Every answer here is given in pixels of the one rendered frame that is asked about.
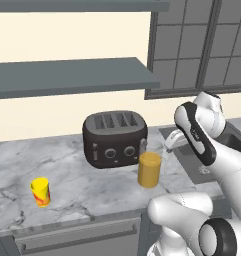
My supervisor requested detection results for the glass pitcher with orange juice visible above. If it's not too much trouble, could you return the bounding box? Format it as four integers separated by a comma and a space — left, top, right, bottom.
137, 139, 169, 189

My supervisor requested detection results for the yellow cup with red pattern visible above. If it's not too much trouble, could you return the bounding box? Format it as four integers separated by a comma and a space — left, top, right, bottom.
29, 176, 52, 209

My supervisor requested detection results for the grey drawer front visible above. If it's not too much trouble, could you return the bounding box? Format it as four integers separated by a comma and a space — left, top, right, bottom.
11, 217, 142, 256

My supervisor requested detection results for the dark brown four-slot toaster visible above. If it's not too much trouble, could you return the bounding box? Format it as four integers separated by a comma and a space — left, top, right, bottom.
81, 109, 149, 170

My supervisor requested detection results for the grey wall shelf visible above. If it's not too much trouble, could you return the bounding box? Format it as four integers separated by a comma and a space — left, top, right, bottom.
0, 0, 171, 14
0, 56, 162, 101

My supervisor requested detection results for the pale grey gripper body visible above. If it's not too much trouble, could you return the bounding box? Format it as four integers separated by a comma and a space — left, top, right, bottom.
163, 130, 189, 154

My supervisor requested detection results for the grey sink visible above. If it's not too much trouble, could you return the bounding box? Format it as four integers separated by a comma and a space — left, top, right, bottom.
158, 121, 241, 185

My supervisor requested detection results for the grey framed window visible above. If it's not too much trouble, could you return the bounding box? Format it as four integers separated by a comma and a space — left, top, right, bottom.
144, 0, 241, 101

